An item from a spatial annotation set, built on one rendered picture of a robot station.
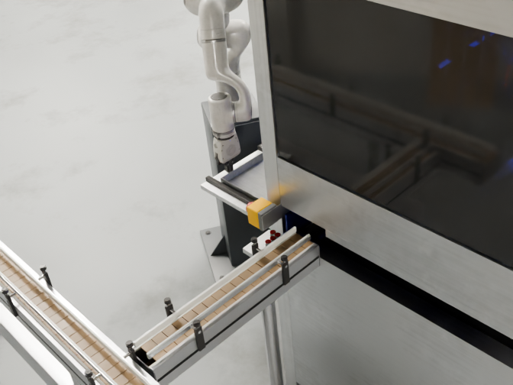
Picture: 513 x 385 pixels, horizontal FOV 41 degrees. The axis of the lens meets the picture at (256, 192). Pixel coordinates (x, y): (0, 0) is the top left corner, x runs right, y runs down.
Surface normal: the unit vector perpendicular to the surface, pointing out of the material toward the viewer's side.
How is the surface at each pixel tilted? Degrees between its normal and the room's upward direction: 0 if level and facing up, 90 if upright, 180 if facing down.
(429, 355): 90
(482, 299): 90
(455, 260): 90
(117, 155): 0
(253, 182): 0
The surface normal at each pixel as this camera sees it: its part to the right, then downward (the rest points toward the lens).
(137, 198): -0.09, -0.80
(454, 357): -0.72, 0.47
